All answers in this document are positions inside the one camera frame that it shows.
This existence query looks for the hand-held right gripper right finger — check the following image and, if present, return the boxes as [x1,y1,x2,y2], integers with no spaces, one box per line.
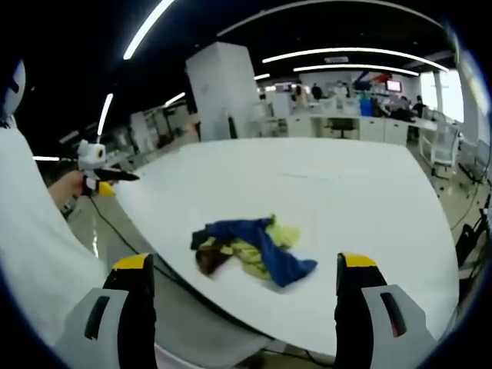
[334,251,439,369]

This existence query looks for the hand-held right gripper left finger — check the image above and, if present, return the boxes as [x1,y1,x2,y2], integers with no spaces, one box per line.
[53,252,158,369]

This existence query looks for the blue and yellow garment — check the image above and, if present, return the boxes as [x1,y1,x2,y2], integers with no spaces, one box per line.
[190,214,319,289]

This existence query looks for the person's left hand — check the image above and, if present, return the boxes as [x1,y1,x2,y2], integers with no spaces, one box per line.
[61,170,86,204]

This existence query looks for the long ceiling light strip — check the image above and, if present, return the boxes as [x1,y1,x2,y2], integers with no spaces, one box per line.
[293,63,421,77]
[262,47,450,73]
[97,92,115,136]
[122,0,177,61]

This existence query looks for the grey storage shelf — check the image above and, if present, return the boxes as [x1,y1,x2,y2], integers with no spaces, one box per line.
[129,108,171,155]

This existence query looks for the person's masked head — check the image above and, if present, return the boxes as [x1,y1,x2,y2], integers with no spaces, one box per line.
[0,58,27,121]

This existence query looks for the white square pillar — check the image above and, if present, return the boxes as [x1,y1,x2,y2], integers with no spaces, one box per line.
[185,41,261,140]

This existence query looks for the black stand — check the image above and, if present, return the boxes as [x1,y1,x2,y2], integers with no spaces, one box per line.
[455,207,492,268]

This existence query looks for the white mesh office chair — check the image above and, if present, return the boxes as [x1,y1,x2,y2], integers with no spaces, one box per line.
[420,121,461,178]

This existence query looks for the white office cabinet row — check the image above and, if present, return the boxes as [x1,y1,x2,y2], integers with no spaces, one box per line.
[287,113,409,146]

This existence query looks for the black office chair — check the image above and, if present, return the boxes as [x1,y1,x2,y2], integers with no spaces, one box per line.
[325,116,357,140]

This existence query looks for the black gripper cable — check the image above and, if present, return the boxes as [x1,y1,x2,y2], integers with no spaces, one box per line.
[87,194,181,280]

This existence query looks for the thin black floor cable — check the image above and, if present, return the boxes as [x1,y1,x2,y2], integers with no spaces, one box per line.
[450,179,484,232]

